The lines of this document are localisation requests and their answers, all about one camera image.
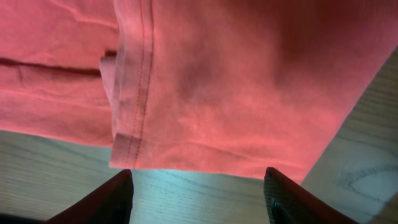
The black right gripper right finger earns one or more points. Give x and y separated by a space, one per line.
289 203

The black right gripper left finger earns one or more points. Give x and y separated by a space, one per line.
110 203

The red orange soccer t-shirt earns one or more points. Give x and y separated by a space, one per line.
228 87

